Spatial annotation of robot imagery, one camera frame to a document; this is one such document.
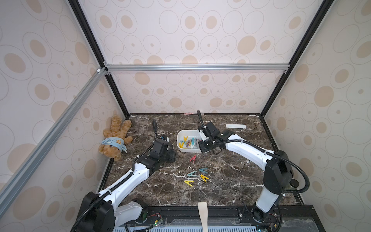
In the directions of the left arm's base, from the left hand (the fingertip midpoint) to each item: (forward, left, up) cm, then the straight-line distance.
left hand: (178, 152), depth 83 cm
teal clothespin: (+16, -9, -12) cm, 22 cm away
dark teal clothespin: (-5, -15, -13) cm, 20 cm away
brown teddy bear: (+13, +42, -5) cm, 44 cm away
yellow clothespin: (+17, -4, -12) cm, 21 cm away
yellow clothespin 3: (-12, -6, -13) cm, 18 cm away
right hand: (+6, -17, -2) cm, 18 cm away
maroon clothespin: (+14, -6, -11) cm, 19 cm away
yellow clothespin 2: (+12, -1, -12) cm, 17 cm away
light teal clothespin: (+15, -3, -13) cm, 20 cm away
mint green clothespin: (-8, -9, -13) cm, 17 cm away
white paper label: (+32, -43, -13) cm, 55 cm away
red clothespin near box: (+3, -9, -13) cm, 16 cm away
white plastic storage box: (+15, -5, -11) cm, 19 cm away
